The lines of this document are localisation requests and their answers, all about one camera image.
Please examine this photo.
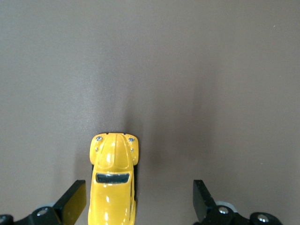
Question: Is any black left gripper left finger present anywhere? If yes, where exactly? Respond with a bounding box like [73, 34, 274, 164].
[0, 180, 87, 225]

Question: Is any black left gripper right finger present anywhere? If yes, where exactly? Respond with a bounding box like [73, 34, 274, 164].
[193, 180, 282, 225]

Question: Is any yellow beetle toy car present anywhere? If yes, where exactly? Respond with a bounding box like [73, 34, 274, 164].
[87, 132, 141, 225]

